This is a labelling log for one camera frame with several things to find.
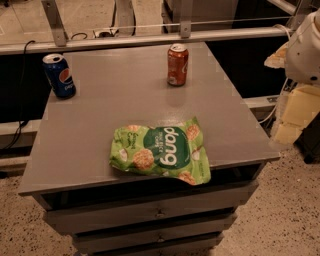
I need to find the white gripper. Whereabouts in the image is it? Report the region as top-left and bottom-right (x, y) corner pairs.
(264, 43), (320, 145)

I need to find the red coke can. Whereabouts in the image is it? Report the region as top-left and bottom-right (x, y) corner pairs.
(167, 43), (189, 86)

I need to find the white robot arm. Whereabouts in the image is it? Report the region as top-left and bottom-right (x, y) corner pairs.
(264, 10), (320, 145)

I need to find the green rice chip bag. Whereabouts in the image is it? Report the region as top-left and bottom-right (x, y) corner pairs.
(109, 117), (211, 186)

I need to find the blue pepsi can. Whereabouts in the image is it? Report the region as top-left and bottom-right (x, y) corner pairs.
(42, 53), (76, 99)

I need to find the power strip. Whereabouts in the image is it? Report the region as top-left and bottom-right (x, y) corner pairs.
(93, 29), (119, 38)

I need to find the grey drawer cabinet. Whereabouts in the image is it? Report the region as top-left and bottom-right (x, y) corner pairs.
(19, 43), (278, 256)

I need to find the white cable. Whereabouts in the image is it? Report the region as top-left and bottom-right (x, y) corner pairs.
(258, 78), (289, 125)

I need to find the metal railing frame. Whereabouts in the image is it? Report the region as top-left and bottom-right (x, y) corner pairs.
(0, 0), (319, 55)

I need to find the black cable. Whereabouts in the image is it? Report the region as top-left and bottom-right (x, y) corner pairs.
(0, 39), (36, 152)

